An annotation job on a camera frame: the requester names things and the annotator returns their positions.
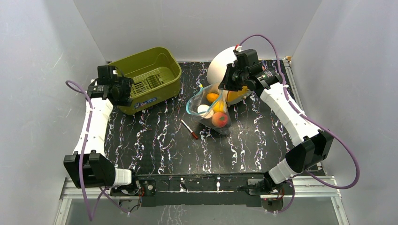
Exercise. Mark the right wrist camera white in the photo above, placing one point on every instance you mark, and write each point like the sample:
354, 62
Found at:
238, 48

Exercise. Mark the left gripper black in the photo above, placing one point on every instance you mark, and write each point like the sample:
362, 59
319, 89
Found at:
126, 100

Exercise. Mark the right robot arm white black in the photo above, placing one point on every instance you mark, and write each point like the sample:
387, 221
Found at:
311, 143

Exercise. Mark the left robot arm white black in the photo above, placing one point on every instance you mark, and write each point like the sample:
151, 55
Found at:
88, 166

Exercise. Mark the small orange toy fruit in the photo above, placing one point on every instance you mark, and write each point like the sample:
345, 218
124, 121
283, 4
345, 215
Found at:
212, 97

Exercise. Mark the red white marker pen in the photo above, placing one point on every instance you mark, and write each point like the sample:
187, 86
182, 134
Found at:
189, 129

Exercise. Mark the white round toy food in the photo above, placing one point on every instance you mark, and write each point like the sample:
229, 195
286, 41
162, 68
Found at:
205, 111

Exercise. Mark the white orange cylindrical appliance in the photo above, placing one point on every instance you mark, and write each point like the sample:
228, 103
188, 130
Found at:
216, 72

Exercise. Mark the olive green plastic basket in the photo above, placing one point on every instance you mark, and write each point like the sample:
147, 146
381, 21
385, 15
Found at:
156, 75

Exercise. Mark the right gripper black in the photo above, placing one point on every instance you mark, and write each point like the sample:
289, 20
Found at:
232, 79

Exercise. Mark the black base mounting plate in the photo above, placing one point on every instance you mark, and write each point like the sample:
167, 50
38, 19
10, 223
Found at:
199, 189

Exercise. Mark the yellow toy lemon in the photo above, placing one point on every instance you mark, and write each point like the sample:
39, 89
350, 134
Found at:
219, 107

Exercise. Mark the clear zip top bag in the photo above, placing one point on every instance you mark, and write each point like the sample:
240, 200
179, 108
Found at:
199, 99

